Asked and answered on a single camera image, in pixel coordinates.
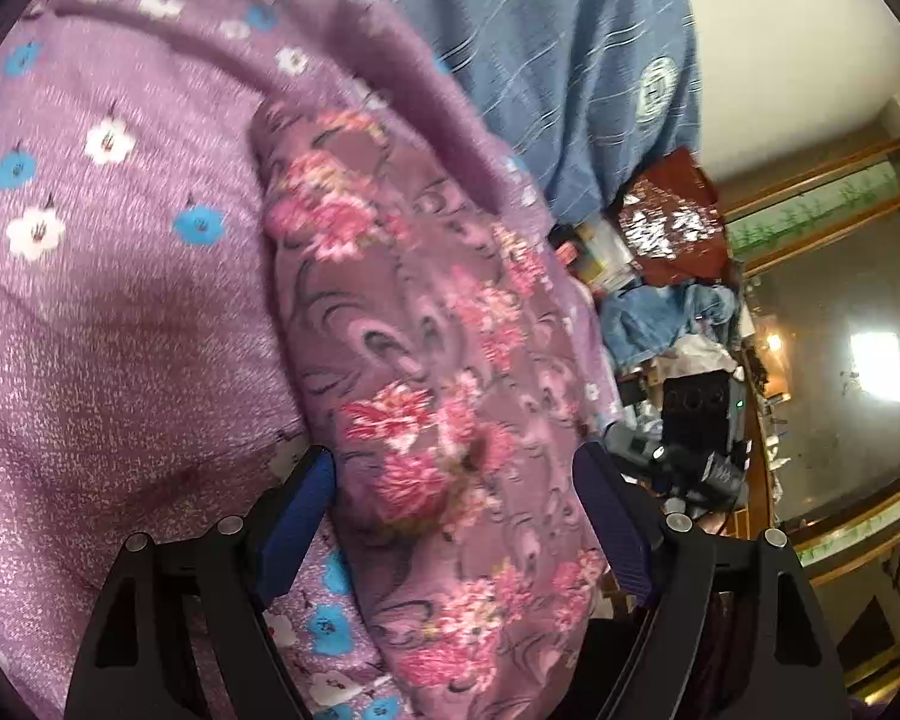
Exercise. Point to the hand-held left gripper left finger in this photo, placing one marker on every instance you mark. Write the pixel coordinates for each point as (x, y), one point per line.
(300, 517)

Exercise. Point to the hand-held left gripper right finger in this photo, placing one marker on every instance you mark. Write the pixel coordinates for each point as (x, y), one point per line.
(616, 525)

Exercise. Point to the pink floral garment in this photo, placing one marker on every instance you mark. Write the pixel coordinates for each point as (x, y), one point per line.
(435, 360)

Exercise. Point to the blue denim cloth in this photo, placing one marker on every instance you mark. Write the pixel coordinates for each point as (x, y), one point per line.
(660, 315)

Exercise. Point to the pile of small boxes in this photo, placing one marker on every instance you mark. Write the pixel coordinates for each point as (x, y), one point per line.
(600, 255)

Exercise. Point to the red-brown patterned bag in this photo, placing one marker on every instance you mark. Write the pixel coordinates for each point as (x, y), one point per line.
(667, 225)

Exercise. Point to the purple floral blanket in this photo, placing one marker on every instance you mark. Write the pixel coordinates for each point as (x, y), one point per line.
(120, 315)

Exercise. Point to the blue plaid quilt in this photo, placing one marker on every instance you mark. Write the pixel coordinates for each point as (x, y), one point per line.
(570, 52)

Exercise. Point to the wooden window frame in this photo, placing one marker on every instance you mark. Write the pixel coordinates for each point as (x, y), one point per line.
(817, 187)

